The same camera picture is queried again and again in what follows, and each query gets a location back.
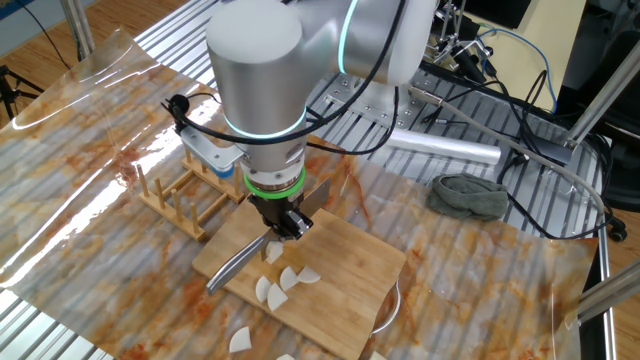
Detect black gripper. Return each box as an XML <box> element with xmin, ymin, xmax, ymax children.
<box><xmin>248</xmin><ymin>192</ymin><xmax>315</xmax><ymax>242</ymax></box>

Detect steel cleaver knife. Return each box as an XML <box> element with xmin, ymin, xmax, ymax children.
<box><xmin>205</xmin><ymin>177</ymin><xmax>332</xmax><ymax>296</ymax></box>

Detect quarter round radish slice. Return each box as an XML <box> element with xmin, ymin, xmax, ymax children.
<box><xmin>264</xmin><ymin>241</ymin><xmax>285</xmax><ymax>265</ymax></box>
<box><xmin>278</xmin><ymin>265</ymin><xmax>300</xmax><ymax>292</ymax></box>
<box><xmin>266</xmin><ymin>282</ymin><xmax>290</xmax><ymax>312</ymax></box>
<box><xmin>297</xmin><ymin>265</ymin><xmax>322</xmax><ymax>285</ymax></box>
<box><xmin>254</xmin><ymin>274</ymin><xmax>273</xmax><ymax>304</ymax></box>
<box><xmin>228</xmin><ymin>326</ymin><xmax>254</xmax><ymax>354</ymax></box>

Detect bamboo cutting board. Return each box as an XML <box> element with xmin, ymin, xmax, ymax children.
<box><xmin>191</xmin><ymin>197</ymin><xmax>408</xmax><ymax>360</ymax></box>

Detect wooden peg rack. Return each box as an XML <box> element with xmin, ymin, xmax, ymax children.
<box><xmin>135</xmin><ymin>147</ymin><xmax>246</xmax><ymax>243</ymax></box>

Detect silver mounting plate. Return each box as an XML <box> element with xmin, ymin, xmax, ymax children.
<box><xmin>309</xmin><ymin>69</ymin><xmax>426</xmax><ymax>132</ymax></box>

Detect grey green rag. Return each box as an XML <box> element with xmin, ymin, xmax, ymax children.
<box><xmin>425</xmin><ymin>172</ymin><xmax>510</xmax><ymax>222</ymax></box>

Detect marble pattern plastic mat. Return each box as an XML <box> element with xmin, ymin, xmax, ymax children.
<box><xmin>0</xmin><ymin>27</ymin><xmax>599</xmax><ymax>360</ymax></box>

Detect black tripod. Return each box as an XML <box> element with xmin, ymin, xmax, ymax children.
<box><xmin>0</xmin><ymin>64</ymin><xmax>45</xmax><ymax>121</ymax></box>

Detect beige desk panel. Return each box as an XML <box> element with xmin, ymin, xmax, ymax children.
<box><xmin>467</xmin><ymin>0</ymin><xmax>587</xmax><ymax>114</ymax></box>

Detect black wheeled chair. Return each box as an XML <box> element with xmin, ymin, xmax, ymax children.
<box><xmin>589</xmin><ymin>29</ymin><xmax>640</xmax><ymax>244</ymax></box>

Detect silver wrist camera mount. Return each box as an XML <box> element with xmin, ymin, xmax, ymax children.
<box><xmin>174</xmin><ymin>124</ymin><xmax>247</xmax><ymax>180</ymax></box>

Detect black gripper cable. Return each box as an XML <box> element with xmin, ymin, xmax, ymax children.
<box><xmin>160</xmin><ymin>0</ymin><xmax>409</xmax><ymax>156</ymax></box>

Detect grey hose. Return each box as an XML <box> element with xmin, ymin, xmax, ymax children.
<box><xmin>409</xmin><ymin>85</ymin><xmax>609</xmax><ymax>221</ymax></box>

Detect black exterior camera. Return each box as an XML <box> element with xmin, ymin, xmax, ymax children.
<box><xmin>432</xmin><ymin>0</ymin><xmax>496</xmax><ymax>86</ymax></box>

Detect black table cables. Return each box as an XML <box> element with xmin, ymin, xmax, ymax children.
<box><xmin>419</xmin><ymin>64</ymin><xmax>616</xmax><ymax>241</ymax></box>

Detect aluminium frame post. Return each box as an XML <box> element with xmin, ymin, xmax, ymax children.
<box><xmin>564</xmin><ymin>38</ymin><xmax>640</xmax><ymax>151</ymax></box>
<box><xmin>59</xmin><ymin>0</ymin><xmax>97</xmax><ymax>62</ymax></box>
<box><xmin>577</xmin><ymin>259</ymin><xmax>640</xmax><ymax>324</ymax></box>

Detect blue cable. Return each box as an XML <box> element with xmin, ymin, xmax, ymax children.
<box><xmin>474</xmin><ymin>27</ymin><xmax>559</xmax><ymax>114</ymax></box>

